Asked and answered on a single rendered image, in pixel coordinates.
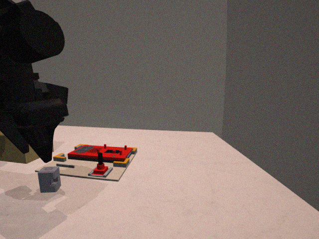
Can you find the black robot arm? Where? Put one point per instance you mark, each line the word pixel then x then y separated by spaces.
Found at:
pixel 27 36

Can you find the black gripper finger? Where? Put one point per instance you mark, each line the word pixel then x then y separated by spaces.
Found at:
pixel 40 137
pixel 8 128

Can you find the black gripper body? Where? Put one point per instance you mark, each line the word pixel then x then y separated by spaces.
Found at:
pixel 17 101

